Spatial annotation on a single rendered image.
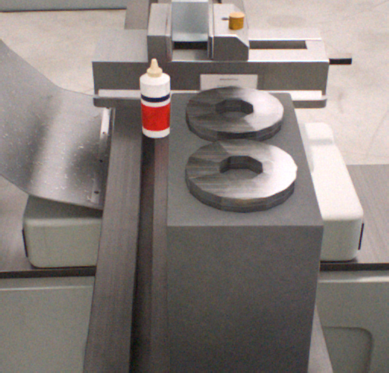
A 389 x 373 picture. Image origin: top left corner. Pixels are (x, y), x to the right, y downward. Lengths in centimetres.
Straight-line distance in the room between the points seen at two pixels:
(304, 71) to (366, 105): 204
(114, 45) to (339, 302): 52
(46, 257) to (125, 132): 22
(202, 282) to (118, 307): 19
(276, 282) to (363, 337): 67
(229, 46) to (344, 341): 51
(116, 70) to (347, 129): 194
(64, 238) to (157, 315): 36
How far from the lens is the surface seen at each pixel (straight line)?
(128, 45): 114
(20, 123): 113
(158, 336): 73
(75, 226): 107
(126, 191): 92
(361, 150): 282
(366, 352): 127
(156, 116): 101
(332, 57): 116
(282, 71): 110
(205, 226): 55
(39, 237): 109
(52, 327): 119
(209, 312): 61
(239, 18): 108
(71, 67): 343
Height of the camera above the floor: 144
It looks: 34 degrees down
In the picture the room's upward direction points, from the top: straight up
